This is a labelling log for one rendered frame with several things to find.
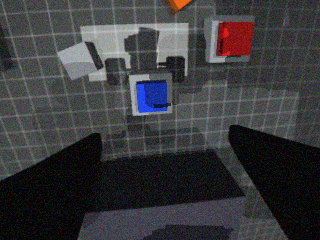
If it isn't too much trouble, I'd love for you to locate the red button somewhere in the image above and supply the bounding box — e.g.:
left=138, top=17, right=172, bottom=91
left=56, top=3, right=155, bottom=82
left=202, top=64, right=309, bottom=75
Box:
left=202, top=15, right=255, bottom=63

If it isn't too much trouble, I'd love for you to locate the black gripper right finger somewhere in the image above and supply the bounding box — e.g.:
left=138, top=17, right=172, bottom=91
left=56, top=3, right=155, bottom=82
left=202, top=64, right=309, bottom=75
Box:
left=228, top=125, right=320, bottom=240

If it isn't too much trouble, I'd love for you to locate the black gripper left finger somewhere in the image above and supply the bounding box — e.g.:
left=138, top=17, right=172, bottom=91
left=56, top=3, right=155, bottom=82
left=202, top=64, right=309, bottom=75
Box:
left=0, top=133, right=102, bottom=240

